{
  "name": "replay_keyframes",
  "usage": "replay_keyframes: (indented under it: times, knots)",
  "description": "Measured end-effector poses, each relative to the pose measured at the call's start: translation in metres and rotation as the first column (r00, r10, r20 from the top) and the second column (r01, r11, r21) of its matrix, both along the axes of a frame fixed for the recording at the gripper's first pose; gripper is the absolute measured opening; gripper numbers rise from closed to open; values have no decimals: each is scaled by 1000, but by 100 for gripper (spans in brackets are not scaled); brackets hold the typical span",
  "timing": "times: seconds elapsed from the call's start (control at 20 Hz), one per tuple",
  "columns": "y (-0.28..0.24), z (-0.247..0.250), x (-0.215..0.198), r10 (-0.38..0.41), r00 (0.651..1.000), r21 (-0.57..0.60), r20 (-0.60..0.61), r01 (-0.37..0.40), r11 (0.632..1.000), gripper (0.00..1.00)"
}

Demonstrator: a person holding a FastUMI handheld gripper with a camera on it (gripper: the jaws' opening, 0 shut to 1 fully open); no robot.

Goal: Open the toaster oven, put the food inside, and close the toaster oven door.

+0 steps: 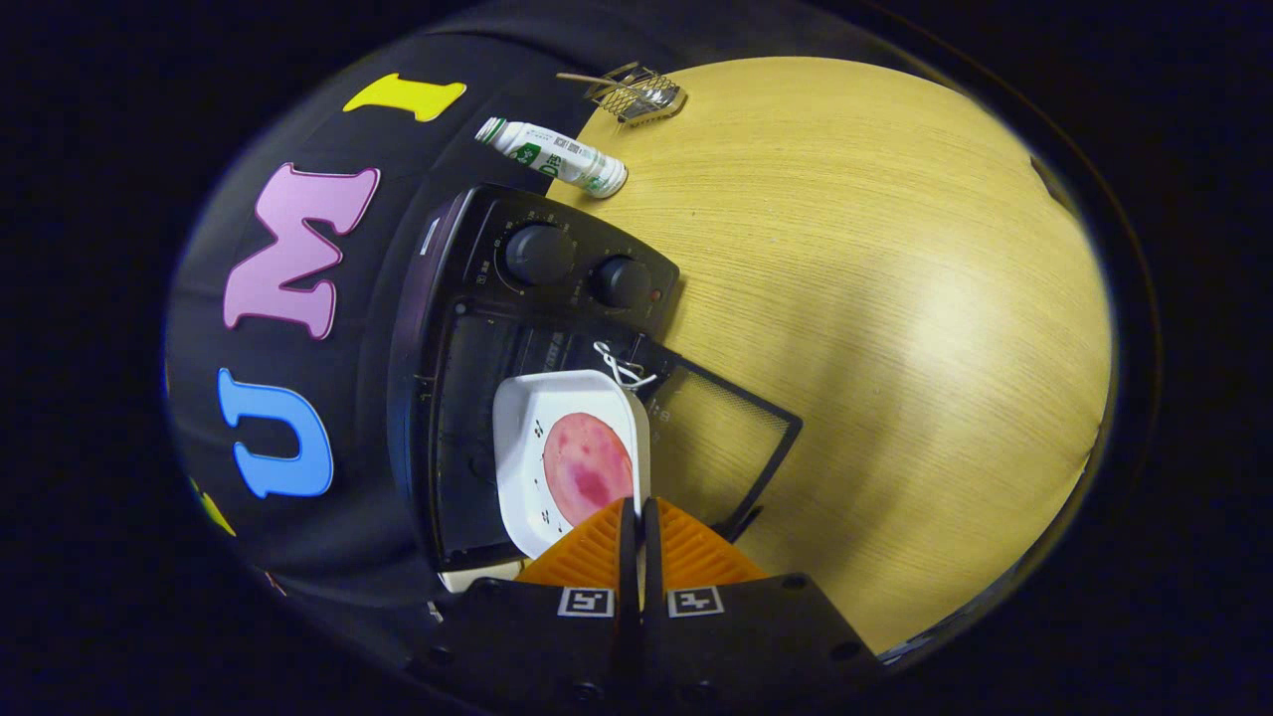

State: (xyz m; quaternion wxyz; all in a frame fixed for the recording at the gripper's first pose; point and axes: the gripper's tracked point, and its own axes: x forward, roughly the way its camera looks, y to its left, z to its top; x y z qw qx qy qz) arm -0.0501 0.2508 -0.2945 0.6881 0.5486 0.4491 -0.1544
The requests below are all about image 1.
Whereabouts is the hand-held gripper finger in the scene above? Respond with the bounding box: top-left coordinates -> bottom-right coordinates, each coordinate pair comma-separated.
413,497 -> 639,713
641,497 -> 882,710

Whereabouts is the pink ham slice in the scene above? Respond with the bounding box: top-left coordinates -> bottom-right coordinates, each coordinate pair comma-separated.
542,412 -> 636,530

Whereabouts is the white square plate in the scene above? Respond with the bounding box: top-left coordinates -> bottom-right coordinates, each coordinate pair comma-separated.
493,370 -> 652,560

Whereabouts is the black toaster oven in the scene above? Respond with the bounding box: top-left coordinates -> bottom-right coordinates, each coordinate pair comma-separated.
386,182 -> 805,598

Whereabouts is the white toaster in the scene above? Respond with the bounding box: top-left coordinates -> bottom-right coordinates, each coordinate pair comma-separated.
438,560 -> 525,595

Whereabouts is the white bottle with green label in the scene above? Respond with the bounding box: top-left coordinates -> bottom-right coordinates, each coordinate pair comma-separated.
474,116 -> 630,200

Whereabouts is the black backdrop cloth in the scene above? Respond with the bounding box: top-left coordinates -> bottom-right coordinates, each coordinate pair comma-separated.
164,0 -> 717,682

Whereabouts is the white string tie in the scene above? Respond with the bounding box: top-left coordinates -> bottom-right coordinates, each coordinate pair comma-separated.
593,341 -> 659,391

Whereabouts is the wire mesh holder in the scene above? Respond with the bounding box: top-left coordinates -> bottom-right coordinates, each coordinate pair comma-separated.
582,62 -> 689,128

